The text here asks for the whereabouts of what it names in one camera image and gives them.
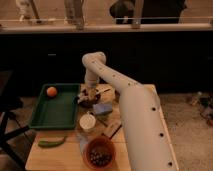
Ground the orange bowl with contents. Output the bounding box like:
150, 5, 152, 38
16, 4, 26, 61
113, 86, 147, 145
83, 136, 116, 171

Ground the wooden handled brush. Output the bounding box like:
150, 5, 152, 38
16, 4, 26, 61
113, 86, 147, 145
103, 121, 122, 139

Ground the green pepper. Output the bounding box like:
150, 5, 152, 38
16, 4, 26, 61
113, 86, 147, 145
38, 136, 67, 148

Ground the blue sponge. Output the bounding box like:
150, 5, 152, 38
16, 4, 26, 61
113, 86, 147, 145
93, 103, 113, 115

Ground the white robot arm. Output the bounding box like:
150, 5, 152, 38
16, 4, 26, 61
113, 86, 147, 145
82, 52, 180, 171

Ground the orange fruit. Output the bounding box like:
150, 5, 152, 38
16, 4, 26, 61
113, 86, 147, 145
46, 87, 57, 97

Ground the clear plastic bag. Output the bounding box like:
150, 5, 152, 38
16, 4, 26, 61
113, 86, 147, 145
76, 132, 89, 153

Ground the black chair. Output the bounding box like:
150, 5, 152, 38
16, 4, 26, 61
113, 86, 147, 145
0, 70, 29, 169

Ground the white cup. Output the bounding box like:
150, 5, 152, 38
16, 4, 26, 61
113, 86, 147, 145
79, 114, 96, 132

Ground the dark purple bowl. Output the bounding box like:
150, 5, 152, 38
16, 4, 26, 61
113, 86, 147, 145
78, 88, 101, 108

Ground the green plastic tray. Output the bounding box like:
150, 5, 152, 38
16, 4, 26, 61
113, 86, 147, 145
29, 83, 80, 130

